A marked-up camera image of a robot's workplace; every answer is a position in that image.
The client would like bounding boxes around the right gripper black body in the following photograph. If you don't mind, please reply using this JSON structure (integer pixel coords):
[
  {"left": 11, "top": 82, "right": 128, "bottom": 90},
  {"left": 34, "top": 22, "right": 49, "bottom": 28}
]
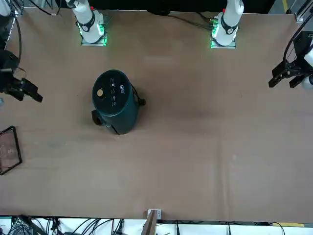
[{"left": 0, "top": 49, "right": 24, "bottom": 95}]

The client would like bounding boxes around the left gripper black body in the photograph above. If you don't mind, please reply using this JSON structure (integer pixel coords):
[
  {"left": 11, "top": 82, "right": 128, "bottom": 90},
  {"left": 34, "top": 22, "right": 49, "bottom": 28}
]
[{"left": 284, "top": 30, "right": 313, "bottom": 77}]

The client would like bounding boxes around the green air fryer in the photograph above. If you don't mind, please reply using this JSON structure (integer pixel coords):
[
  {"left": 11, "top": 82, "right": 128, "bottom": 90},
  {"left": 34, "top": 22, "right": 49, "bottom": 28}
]
[{"left": 92, "top": 70, "right": 140, "bottom": 135}]

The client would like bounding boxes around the black power strip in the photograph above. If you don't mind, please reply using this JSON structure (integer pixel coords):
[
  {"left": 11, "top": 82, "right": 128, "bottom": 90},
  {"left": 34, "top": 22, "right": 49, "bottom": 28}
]
[{"left": 11, "top": 216, "right": 32, "bottom": 235}]

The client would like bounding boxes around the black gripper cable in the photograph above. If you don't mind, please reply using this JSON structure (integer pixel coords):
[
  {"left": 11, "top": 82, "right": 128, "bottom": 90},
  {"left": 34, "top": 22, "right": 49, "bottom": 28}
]
[{"left": 283, "top": 16, "right": 313, "bottom": 65}]

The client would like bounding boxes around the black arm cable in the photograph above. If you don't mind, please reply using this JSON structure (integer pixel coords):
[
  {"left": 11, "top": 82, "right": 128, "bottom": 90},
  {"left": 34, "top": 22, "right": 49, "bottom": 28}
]
[{"left": 14, "top": 14, "right": 23, "bottom": 66}]

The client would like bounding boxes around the aluminium frame rail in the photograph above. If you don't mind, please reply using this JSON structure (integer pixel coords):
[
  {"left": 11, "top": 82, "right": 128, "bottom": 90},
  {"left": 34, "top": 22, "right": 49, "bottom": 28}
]
[
  {"left": 294, "top": 0, "right": 313, "bottom": 24},
  {"left": 3, "top": 7, "right": 25, "bottom": 49}
]

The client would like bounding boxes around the wire glass rack wooden tray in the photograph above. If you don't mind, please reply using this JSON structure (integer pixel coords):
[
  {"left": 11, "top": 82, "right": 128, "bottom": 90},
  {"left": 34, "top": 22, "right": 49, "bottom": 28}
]
[{"left": 0, "top": 125, "right": 22, "bottom": 176}]

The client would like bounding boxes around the black cable bundle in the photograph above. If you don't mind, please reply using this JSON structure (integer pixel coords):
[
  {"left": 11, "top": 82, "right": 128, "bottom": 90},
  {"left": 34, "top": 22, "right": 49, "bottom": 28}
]
[{"left": 168, "top": 12, "right": 214, "bottom": 32}]

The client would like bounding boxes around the black air fryer cord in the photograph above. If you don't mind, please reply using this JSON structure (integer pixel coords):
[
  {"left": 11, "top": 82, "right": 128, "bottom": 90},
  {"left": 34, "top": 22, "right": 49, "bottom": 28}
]
[{"left": 131, "top": 83, "right": 147, "bottom": 109}]

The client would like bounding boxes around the metal post bracket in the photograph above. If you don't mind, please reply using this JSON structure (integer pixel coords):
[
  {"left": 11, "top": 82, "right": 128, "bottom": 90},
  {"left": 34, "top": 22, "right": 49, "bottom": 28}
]
[{"left": 147, "top": 208, "right": 163, "bottom": 220}]

